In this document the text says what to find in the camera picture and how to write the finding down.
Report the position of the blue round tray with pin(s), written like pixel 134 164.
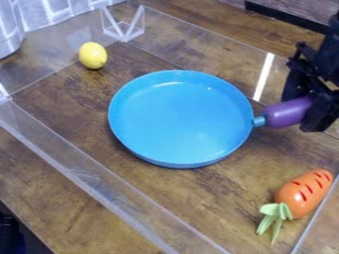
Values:
pixel 178 118

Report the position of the clear acrylic enclosure wall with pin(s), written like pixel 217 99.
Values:
pixel 161 227

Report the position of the clear acrylic corner bracket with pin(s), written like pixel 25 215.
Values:
pixel 120 30

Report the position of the grey checked curtain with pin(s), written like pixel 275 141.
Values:
pixel 22 16

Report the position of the purple toy eggplant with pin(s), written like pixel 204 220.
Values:
pixel 284 114

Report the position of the dark wooden ledge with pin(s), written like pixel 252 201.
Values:
pixel 293 20

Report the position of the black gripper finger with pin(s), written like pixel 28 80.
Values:
pixel 297 85
pixel 323 112

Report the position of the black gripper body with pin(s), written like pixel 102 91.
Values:
pixel 317 63

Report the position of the orange toy carrot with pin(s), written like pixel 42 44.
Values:
pixel 295 199

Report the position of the yellow toy lemon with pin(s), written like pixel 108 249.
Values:
pixel 92 55

